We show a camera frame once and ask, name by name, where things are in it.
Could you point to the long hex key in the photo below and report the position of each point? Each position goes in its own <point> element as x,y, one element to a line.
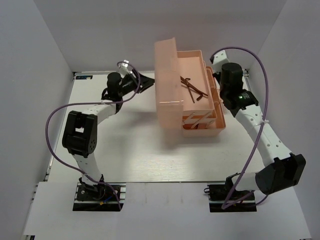
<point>190,92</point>
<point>200,93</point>

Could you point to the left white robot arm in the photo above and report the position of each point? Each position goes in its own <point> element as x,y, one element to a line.
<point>80,135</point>

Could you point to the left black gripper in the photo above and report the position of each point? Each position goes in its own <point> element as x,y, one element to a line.
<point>145,82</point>

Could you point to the pink plastic tool box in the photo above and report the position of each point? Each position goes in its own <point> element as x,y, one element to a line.
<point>174,106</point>

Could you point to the small dark hex key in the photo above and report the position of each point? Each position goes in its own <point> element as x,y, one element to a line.
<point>185,81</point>

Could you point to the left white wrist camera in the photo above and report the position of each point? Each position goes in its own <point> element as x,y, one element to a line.
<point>123,67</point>

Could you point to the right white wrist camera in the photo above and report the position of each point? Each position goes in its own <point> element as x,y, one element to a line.
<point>218,59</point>

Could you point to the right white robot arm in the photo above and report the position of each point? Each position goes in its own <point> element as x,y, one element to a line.
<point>282,169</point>

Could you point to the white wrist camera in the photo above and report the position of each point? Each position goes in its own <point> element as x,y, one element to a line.
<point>218,59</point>
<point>123,67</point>

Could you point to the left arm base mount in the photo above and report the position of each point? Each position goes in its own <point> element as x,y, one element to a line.
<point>99,199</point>

